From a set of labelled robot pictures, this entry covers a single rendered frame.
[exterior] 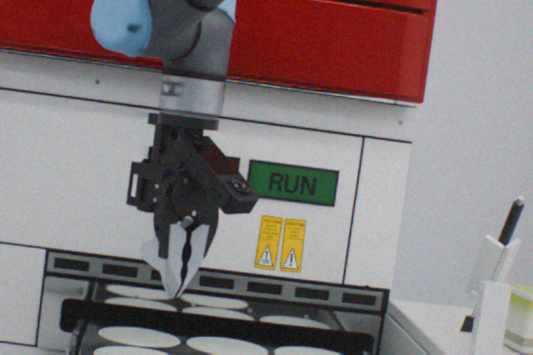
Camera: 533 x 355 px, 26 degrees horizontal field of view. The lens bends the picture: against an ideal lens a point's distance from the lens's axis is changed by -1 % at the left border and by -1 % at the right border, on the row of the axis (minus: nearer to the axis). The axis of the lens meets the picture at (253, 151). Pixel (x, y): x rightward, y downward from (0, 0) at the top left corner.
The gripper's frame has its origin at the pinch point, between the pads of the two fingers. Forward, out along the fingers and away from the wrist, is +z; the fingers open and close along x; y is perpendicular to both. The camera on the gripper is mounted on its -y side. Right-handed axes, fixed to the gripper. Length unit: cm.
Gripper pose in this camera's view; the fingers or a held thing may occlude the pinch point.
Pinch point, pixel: (179, 287)
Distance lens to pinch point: 137.2
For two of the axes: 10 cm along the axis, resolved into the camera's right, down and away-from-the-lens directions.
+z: -1.3, 9.9, 0.5
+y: -7.1, -1.3, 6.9
